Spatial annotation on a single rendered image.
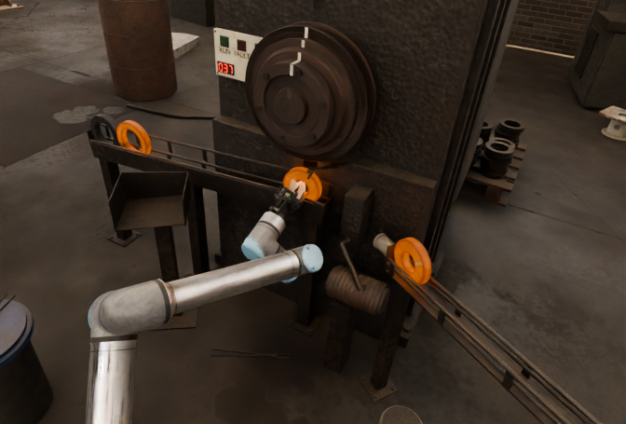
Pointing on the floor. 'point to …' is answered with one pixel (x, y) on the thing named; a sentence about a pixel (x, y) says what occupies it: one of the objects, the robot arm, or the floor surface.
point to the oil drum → (138, 42)
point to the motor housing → (377, 296)
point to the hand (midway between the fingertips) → (302, 184)
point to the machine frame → (349, 1)
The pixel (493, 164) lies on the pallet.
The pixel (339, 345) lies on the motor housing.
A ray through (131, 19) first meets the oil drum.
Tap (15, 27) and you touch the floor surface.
